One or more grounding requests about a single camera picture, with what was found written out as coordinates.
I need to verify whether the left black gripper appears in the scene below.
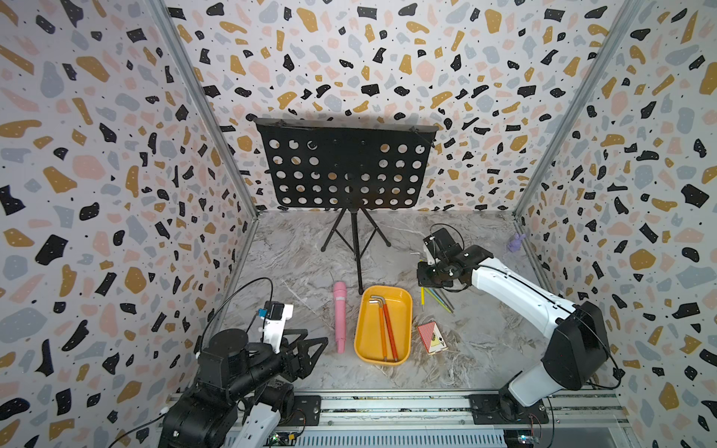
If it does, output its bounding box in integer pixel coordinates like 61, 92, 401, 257
227, 326, 329, 404

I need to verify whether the green-sleeved hex key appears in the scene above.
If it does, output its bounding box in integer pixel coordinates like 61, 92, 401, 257
427, 289, 454, 314

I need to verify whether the yellow plastic storage tray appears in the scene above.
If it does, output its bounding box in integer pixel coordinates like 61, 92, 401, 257
354, 286, 413, 366

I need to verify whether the red-sleeved hex key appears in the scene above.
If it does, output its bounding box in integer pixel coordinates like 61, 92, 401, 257
372, 295, 398, 362

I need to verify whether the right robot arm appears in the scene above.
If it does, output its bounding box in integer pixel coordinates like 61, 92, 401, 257
416, 228, 624, 423

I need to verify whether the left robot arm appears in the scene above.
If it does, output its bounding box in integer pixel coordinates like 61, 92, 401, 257
159, 329, 329, 447

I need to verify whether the red playing card box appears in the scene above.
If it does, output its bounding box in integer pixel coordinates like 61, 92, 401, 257
418, 321, 447, 356

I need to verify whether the pink toy microphone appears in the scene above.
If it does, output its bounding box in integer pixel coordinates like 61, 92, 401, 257
333, 281, 347, 354

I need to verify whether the small purple figurine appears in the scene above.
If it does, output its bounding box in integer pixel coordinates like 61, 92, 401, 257
507, 233, 526, 253

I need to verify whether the black perforated music stand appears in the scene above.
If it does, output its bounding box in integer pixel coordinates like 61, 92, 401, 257
254, 119, 439, 264

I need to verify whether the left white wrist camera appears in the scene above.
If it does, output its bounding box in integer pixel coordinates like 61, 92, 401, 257
260, 302, 294, 354

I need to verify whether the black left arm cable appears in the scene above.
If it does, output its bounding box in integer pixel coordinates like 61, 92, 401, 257
105, 276, 276, 448

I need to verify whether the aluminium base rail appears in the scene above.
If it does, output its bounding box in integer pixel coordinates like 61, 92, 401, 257
156, 388, 628, 448

